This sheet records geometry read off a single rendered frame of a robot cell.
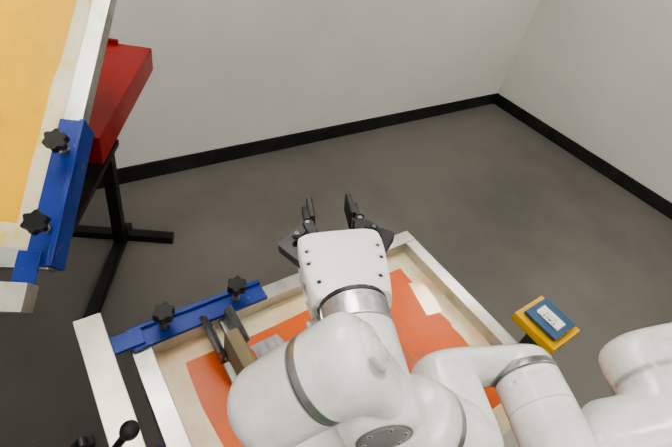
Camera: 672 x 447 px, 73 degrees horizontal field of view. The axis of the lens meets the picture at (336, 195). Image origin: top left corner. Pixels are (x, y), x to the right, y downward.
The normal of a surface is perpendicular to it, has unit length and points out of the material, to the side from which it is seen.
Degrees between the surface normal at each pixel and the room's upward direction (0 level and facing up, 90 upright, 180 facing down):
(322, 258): 14
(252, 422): 61
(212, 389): 0
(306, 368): 52
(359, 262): 4
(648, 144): 90
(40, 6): 32
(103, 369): 0
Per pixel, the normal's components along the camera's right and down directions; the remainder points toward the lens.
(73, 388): 0.18, -0.76
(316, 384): -0.36, 0.03
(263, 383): -0.58, -0.44
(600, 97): -0.81, 0.24
